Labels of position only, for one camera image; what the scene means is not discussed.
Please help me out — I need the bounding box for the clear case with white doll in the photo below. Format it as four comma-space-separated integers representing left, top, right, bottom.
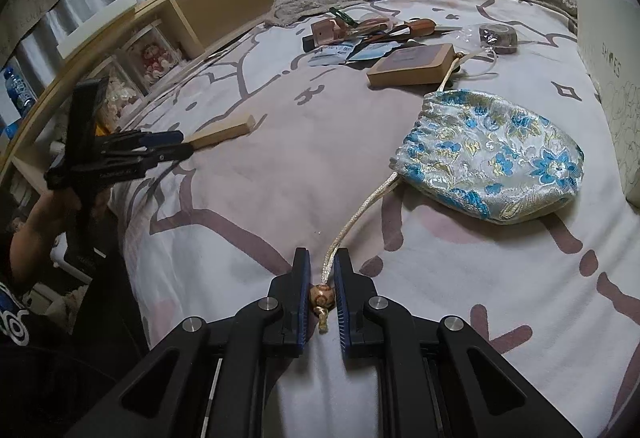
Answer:
95, 58, 151, 131

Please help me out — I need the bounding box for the blue white packet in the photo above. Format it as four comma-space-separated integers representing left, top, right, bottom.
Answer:
306, 43, 355, 67

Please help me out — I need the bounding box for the green clip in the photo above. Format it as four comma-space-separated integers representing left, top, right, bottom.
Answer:
329, 7, 360, 28

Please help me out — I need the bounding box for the square wooden block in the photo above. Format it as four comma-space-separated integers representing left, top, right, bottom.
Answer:
366, 43, 457, 87

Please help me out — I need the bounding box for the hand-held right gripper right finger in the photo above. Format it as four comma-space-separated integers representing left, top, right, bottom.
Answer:
335, 248, 583, 438

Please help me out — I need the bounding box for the white board panel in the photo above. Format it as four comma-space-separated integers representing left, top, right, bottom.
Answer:
54, 0, 138, 60

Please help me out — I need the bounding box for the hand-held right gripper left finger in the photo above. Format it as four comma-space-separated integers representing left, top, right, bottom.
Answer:
70, 248, 312, 438

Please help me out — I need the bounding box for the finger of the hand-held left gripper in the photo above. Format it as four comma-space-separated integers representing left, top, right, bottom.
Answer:
107, 143, 197, 180
100, 130, 186, 152

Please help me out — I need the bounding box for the floral drawstring pouch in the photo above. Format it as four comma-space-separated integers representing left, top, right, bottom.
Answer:
311, 53, 585, 335

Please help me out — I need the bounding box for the person's left hand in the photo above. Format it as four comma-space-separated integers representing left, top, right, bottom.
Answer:
27, 190, 83, 244

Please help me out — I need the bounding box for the clear case with red doll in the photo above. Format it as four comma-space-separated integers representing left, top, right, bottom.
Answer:
119, 19, 190, 90

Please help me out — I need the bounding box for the person's dark clothing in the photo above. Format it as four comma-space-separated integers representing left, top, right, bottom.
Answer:
0, 278, 151, 438

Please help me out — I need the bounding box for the person's left forearm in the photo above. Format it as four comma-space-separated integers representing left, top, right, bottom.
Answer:
9, 218, 61, 290

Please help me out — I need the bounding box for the plastic water bottle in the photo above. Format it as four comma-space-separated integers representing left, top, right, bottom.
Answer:
1, 67, 37, 119

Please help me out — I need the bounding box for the white cardboard box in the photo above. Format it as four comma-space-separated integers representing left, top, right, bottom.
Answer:
575, 0, 640, 215

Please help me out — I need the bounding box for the wooden stick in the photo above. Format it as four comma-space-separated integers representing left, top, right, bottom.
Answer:
187, 114, 256, 150

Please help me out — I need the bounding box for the blue sachet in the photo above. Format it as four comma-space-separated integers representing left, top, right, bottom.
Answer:
350, 39, 397, 63

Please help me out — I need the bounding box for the wooden bedside shelf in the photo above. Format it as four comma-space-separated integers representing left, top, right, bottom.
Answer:
0, 0, 351, 219

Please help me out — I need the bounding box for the brown leather pouch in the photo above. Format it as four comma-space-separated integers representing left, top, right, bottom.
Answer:
394, 18, 437, 39

